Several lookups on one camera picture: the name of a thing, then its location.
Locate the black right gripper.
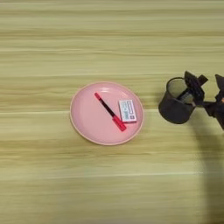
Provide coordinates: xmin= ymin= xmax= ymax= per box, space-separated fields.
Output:
xmin=183 ymin=70 xmax=224 ymax=130

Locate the black marker pen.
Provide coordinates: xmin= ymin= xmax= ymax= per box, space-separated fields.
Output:
xmin=177 ymin=74 xmax=209 ymax=102

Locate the black mesh pen cup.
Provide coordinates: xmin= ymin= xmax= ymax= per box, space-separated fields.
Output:
xmin=157 ymin=76 xmax=197 ymax=125

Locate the white eraser box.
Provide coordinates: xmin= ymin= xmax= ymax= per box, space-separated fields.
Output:
xmin=117 ymin=99 xmax=138 ymax=123

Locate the red and black pen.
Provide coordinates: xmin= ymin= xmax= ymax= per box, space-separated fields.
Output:
xmin=94 ymin=92 xmax=128 ymax=132

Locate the pink round plate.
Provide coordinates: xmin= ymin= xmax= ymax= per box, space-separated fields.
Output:
xmin=69 ymin=81 xmax=145 ymax=146

